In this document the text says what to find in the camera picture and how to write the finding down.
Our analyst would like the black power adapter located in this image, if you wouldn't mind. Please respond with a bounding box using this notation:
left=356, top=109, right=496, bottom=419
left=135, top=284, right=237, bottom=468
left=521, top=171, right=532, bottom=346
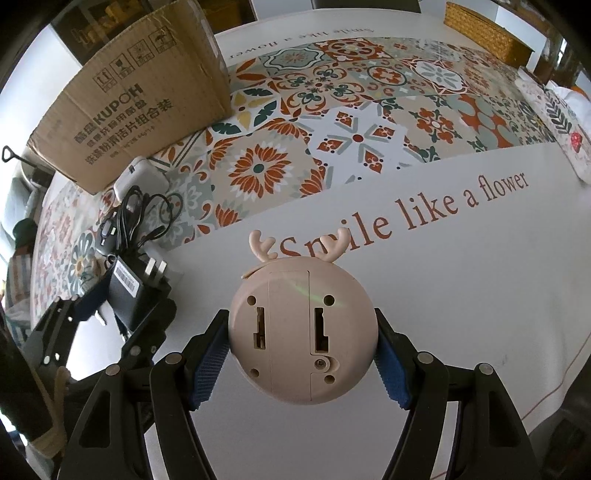
left=107, top=257, right=171, bottom=332

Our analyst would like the pink round deer toy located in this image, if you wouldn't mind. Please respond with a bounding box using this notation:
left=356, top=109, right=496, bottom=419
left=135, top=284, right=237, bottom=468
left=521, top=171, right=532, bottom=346
left=228, top=228, right=379, bottom=405

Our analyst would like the black round plug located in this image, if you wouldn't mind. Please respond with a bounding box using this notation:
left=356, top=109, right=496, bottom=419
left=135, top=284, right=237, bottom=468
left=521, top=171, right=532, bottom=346
left=95, top=219, right=118, bottom=257

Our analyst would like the grey sofa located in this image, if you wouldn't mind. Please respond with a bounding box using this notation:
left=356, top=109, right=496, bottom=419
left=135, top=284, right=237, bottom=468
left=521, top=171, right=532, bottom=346
left=1, top=176, right=46, bottom=262

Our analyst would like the white cube charger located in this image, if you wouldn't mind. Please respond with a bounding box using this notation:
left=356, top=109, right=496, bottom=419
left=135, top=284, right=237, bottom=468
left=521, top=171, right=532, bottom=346
left=113, top=156, right=169, bottom=202

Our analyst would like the brown cardboard box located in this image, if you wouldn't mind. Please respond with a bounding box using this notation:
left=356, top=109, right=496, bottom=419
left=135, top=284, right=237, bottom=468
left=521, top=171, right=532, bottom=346
left=27, top=1, right=231, bottom=194

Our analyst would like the patterned floral table mat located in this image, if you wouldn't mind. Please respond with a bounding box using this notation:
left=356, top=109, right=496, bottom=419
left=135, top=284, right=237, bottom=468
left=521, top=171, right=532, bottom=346
left=29, top=36, right=562, bottom=324

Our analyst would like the white patterned bag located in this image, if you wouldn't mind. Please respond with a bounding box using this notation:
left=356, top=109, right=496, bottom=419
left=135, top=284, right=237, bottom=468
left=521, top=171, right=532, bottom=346
left=515, top=68, right=590, bottom=185

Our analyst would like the woven yellow basket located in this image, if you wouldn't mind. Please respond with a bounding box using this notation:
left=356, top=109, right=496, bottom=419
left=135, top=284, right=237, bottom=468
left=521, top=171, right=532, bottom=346
left=444, top=2, right=533, bottom=68

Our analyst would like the vacuum cleaner handle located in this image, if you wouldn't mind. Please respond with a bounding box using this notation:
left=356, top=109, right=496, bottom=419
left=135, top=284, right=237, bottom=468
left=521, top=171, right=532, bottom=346
left=1, top=145, right=35, bottom=166

